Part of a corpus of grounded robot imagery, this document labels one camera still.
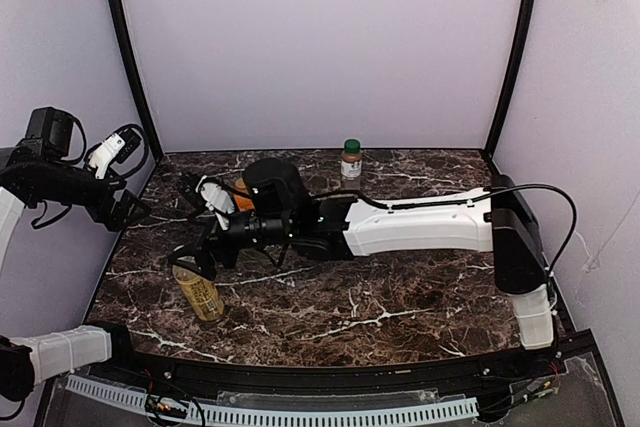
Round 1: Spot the green tea bottle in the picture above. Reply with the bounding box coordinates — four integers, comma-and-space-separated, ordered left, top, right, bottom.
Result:
172, 266, 225, 322

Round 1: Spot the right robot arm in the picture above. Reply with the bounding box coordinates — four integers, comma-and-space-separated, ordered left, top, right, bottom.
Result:
168, 158, 555, 350

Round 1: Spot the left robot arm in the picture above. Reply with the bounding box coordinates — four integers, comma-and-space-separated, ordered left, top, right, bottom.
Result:
1, 107, 150, 405

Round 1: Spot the orange juice bottle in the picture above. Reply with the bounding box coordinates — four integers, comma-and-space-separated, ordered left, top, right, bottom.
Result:
234, 177, 254, 212

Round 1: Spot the coffee bottle green cap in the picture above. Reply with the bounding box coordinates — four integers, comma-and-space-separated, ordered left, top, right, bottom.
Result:
341, 139, 362, 180

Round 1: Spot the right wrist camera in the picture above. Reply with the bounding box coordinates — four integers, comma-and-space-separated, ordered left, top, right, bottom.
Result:
196, 176, 236, 231

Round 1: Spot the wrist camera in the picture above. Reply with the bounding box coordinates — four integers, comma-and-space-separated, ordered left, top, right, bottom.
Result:
84, 127, 142, 180
196, 176, 236, 231

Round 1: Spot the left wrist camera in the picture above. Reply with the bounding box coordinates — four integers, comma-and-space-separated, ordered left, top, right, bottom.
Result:
84, 127, 142, 180

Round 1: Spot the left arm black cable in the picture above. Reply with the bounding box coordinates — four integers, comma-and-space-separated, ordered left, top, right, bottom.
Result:
30, 114, 151, 229

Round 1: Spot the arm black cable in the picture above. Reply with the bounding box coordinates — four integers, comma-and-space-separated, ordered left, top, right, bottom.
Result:
299, 183, 578, 273
30, 114, 151, 229

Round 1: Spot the white slotted cable duct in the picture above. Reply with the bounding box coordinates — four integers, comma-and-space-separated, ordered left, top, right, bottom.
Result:
66, 375, 479, 426

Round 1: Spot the left black corner post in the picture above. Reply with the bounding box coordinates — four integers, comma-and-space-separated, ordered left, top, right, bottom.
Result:
107, 0, 164, 162

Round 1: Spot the black corner post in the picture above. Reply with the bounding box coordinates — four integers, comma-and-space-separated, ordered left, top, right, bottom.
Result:
483, 0, 535, 163
107, 0, 164, 162

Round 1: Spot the black front frame rail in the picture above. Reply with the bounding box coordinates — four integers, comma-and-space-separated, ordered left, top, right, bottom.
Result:
90, 349, 566, 398

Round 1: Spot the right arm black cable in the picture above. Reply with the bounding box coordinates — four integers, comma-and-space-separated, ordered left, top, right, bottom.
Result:
299, 183, 578, 273

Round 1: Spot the right black corner post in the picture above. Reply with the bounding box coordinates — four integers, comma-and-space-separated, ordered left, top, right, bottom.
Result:
483, 0, 535, 163

